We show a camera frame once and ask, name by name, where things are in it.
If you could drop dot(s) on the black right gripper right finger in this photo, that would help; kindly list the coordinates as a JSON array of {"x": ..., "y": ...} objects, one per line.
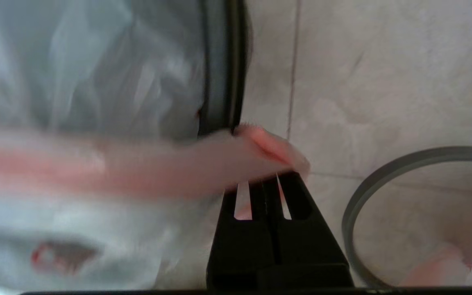
[{"x": 309, "y": 254}]

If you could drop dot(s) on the black round trash bin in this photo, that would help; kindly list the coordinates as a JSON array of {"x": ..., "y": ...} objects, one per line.
[{"x": 223, "y": 61}]

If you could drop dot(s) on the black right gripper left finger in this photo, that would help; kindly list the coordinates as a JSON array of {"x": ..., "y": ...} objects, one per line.
[{"x": 240, "y": 254}]

